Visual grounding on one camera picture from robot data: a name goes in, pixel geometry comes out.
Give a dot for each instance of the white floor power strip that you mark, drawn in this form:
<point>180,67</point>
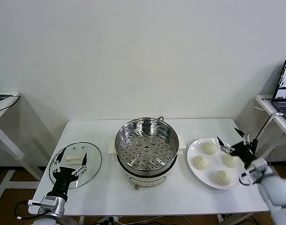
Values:
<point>110,220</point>

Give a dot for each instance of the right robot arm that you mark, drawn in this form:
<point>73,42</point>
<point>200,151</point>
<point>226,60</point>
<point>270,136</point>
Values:
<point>274,187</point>

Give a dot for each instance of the white steamed baozi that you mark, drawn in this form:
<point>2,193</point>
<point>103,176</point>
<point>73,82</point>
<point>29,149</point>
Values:
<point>223,177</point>
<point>210,148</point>
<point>200,162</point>
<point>230,162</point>

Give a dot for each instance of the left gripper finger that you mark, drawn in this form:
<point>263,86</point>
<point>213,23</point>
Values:
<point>84,160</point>
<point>59,155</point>

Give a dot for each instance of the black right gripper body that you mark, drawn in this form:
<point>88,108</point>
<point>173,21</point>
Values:
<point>240,150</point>

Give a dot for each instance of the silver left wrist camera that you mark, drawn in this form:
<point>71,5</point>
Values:
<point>48,203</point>

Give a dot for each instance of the white side table with adapter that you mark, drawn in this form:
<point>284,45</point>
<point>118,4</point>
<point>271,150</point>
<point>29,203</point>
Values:
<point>7,141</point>

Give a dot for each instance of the round glass pot lid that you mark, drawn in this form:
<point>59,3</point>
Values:
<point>92,161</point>

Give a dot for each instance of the white electric cooking pot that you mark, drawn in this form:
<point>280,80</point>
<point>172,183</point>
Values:
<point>147,181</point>

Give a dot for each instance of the perforated steel steamer basket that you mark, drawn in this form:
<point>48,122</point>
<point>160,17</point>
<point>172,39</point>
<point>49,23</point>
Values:
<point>126,136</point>

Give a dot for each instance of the round white plate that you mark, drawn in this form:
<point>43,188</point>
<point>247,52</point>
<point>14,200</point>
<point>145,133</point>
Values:
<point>204,178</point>

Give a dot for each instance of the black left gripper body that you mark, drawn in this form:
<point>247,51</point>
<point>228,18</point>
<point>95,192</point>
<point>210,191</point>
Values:
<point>63,174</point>

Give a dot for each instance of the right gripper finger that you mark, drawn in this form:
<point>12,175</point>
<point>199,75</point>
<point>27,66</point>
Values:
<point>223,146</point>
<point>243,136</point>

